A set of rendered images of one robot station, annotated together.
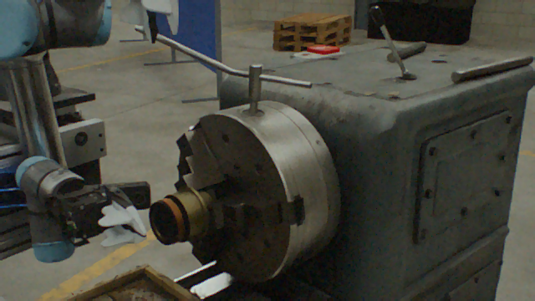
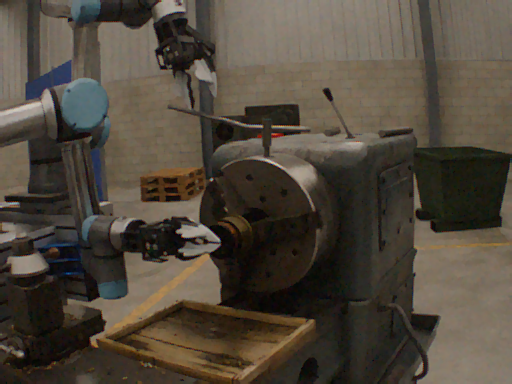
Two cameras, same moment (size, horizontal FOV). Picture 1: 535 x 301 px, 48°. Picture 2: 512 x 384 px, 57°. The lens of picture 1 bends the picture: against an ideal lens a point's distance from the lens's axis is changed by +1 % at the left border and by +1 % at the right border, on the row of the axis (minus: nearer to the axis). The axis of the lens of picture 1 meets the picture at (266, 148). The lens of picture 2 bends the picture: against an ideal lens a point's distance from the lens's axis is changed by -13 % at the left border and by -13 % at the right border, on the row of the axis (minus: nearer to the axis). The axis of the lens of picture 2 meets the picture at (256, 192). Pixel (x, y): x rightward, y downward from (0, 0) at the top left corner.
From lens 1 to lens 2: 46 cm
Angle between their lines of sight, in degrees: 19
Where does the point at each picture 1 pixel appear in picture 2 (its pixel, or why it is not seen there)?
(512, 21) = not seen: hidden behind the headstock
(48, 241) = (114, 279)
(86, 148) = not seen: hidden behind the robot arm
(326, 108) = (313, 153)
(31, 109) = (84, 180)
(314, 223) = (328, 230)
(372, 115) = (351, 150)
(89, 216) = (166, 238)
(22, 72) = (79, 151)
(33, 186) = (102, 232)
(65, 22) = not seen: hidden behind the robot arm
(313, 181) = (323, 198)
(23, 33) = (104, 108)
